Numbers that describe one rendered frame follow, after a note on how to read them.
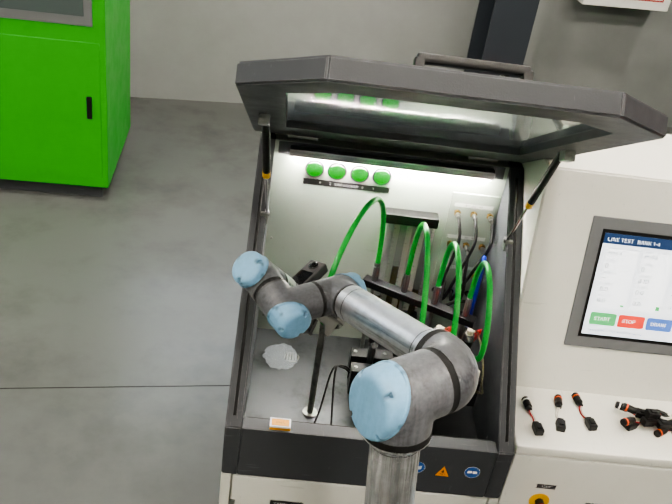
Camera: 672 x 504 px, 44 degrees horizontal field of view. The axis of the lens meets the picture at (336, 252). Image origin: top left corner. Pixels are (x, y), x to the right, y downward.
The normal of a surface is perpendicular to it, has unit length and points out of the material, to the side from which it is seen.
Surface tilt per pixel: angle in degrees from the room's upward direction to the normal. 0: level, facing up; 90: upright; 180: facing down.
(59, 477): 0
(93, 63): 90
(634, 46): 90
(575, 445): 0
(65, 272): 0
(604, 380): 76
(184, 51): 90
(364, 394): 83
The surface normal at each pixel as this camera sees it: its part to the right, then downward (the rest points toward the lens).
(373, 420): -0.82, 0.08
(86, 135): 0.06, 0.55
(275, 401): 0.13, -0.83
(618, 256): 0.03, 0.33
